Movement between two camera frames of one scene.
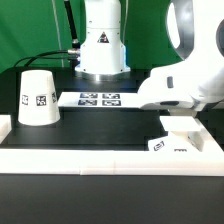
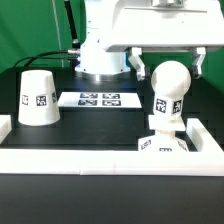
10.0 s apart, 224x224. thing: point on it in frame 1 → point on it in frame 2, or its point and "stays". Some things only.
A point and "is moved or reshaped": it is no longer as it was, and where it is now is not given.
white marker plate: (102, 99) stays
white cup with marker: (38, 101) stays
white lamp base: (185, 134) is moved or reshaped
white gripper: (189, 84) → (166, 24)
